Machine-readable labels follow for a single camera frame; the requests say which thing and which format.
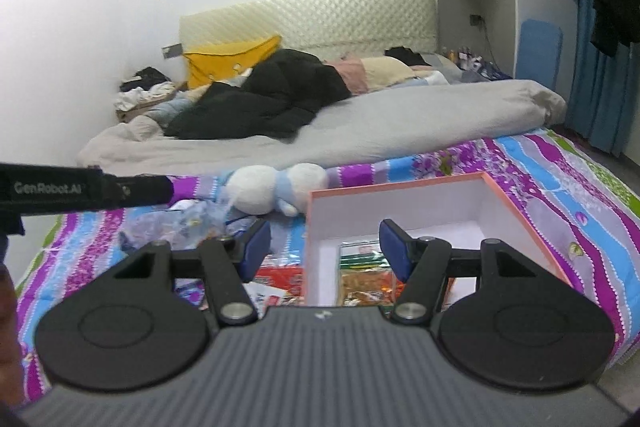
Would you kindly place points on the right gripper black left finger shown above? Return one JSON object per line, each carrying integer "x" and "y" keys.
{"x": 152, "y": 316}

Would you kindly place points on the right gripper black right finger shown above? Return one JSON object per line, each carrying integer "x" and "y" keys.
{"x": 497, "y": 315}

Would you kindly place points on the green bordered snack bag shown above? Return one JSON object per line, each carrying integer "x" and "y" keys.
{"x": 365, "y": 277}

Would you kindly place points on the red label clear snack bag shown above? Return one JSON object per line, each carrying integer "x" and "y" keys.
{"x": 289, "y": 279}

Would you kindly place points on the white shrimp snack bag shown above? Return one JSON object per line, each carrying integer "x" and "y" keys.
{"x": 264, "y": 296}

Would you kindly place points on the person's left hand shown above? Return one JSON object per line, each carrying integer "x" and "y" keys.
{"x": 11, "y": 368}

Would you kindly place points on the light blue plastic bag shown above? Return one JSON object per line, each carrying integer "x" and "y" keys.
{"x": 184, "y": 225}

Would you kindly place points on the pink cardboard box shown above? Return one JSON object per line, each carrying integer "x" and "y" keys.
{"x": 463, "y": 209}

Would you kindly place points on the bedside clothes pile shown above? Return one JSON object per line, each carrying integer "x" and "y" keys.
{"x": 142, "y": 91}

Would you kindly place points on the white blue plush toy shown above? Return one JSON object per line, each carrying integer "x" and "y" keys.
{"x": 258, "y": 190}

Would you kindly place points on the yellow pillow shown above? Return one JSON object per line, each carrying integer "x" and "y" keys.
{"x": 223, "y": 61}

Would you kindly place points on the grey duvet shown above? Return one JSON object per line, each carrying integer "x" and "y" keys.
{"x": 385, "y": 124}

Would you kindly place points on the blue curtain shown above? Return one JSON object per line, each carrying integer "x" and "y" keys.
{"x": 603, "y": 98}

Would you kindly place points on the black jacket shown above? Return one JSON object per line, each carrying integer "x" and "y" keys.
{"x": 281, "y": 95}

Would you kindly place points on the beige pillow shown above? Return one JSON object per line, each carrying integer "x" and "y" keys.
{"x": 369, "y": 74}

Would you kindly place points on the cream quilted headboard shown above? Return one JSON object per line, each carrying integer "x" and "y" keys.
{"x": 326, "y": 28}

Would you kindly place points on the wall socket plate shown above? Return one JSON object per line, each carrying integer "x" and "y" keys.
{"x": 173, "y": 51}

